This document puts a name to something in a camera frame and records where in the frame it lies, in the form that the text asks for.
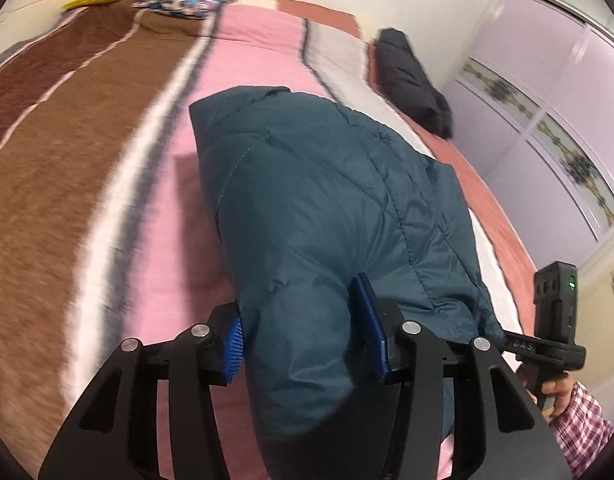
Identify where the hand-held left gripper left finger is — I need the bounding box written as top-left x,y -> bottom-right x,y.
38,301 -> 245,480

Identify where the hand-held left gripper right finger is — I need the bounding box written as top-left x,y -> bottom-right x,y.
349,272 -> 560,480

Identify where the teal puffer jacket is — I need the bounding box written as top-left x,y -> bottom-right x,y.
188,86 -> 506,455

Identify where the person's right hand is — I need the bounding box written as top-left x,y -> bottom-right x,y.
516,365 -> 579,417

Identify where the lavender sliding door wardrobe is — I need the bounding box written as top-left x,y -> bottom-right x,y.
446,0 -> 614,262

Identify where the striped brown pink blanket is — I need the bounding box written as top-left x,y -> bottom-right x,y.
0,0 -> 539,480

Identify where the dark folded garment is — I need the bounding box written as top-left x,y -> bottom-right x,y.
374,27 -> 454,140

